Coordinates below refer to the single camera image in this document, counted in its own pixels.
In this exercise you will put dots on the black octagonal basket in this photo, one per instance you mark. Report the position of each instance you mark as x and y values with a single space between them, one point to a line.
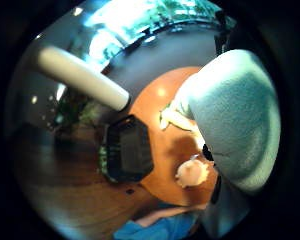
128 150

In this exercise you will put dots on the white round pillar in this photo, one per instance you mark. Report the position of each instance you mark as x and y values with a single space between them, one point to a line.
80 76

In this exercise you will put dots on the person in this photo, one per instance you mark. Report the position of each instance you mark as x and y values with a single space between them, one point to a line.
156 230

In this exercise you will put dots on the large window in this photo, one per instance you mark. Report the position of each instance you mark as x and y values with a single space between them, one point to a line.
130 23

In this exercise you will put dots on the small white round bowl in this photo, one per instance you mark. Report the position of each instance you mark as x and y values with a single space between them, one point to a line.
191 173

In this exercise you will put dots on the green potted plant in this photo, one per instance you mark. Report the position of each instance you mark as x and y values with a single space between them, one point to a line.
78 111

